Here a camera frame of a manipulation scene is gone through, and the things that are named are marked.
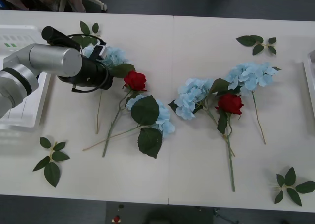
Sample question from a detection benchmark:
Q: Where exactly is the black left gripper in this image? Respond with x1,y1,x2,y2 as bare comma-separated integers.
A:
98,65,115,91

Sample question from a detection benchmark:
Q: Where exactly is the red rose with green stem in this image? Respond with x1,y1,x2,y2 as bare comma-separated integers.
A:
102,70,148,158

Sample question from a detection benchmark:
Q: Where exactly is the pale blue flower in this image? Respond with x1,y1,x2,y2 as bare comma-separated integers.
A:
168,77,236,158
82,45,136,135
82,94,176,160
225,61,282,145

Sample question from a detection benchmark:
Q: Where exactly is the red rose with long stem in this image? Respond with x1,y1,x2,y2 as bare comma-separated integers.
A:
215,93,244,192

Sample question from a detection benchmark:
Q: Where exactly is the loose green leaf twig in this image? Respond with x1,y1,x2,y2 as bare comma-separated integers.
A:
235,34,278,56
32,137,71,188
274,166,315,207
70,20,101,49

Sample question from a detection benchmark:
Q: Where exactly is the chair with white legs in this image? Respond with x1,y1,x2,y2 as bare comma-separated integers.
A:
58,0,108,13

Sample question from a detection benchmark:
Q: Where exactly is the shallow white box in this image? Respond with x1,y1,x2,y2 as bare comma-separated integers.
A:
0,24,54,133
303,50,315,136

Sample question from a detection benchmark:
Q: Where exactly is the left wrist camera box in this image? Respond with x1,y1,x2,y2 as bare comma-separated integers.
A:
89,44,108,61

